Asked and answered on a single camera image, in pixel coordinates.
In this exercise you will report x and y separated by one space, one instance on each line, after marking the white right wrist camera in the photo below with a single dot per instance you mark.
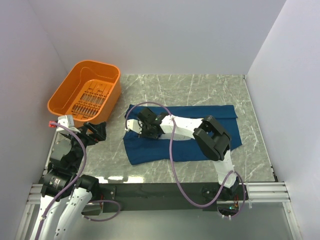
134 125

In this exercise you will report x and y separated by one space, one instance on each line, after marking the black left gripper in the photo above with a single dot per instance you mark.
98 132

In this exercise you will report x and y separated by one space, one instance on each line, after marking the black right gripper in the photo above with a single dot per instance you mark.
143 134

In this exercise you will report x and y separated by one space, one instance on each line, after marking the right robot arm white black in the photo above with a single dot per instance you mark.
211 137

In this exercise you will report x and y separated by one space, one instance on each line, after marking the orange plastic laundry basket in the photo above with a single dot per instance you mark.
89 93

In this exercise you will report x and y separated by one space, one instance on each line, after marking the blue Mickey Mouse t-shirt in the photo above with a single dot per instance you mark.
140 150

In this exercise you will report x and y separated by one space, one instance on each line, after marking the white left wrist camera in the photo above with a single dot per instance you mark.
64 125

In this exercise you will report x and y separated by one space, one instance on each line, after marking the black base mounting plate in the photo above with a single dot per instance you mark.
159 196

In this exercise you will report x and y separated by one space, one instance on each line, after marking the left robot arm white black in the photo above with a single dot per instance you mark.
65 190

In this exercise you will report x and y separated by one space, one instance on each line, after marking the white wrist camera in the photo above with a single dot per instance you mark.
134 125
64 125

